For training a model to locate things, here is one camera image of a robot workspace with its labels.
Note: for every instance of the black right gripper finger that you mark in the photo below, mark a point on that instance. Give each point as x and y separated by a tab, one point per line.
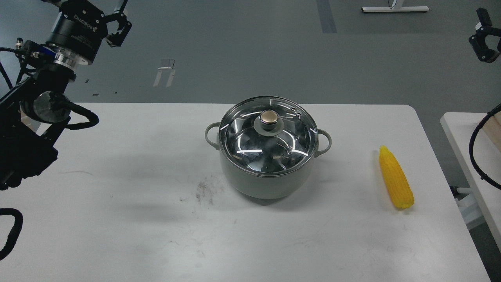
484	29

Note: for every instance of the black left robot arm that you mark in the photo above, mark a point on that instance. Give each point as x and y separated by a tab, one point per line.
35	111

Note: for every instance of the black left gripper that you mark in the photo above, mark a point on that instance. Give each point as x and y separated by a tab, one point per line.
81	27

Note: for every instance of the white stand base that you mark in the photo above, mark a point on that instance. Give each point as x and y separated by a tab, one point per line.
396	6

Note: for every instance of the yellow corn cob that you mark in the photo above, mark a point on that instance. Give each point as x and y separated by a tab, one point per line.
396	183

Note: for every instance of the glass pot lid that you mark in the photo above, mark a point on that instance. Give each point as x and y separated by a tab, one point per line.
268	136

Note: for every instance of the grey-green cooking pot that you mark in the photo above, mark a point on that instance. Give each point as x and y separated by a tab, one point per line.
264	187

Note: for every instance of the white table leg bracket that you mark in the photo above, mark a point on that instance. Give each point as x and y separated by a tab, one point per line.
468	206

